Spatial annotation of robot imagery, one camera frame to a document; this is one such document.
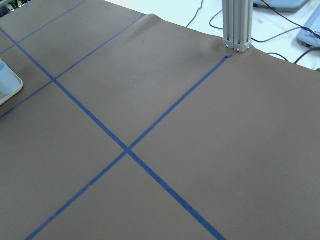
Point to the grey teach pendant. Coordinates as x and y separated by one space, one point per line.
307 38
282 6

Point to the aluminium frame post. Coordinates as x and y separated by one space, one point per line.
237 24

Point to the cream plastic tray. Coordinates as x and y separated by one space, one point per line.
4 98

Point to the light blue cup front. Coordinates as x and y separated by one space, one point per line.
8 81

